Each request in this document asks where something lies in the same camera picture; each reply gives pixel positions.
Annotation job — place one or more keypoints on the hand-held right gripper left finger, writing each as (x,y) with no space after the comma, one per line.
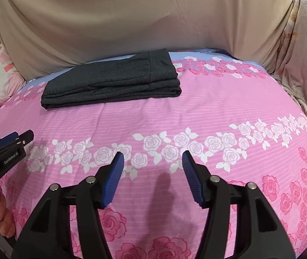
(113,180)

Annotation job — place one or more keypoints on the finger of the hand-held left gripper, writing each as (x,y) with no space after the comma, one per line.
(7,137)
(21,139)

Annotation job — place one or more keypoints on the cream floral blanket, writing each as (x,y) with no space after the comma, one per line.
(304,59)

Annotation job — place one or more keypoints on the beige backdrop cloth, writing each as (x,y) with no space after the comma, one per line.
(142,19)

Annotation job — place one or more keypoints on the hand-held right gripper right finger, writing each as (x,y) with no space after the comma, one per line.
(193,180)

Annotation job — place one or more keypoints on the pink rose print bedsheet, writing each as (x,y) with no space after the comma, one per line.
(169,118)

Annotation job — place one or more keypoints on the dark grey pants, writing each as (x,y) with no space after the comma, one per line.
(110,83)

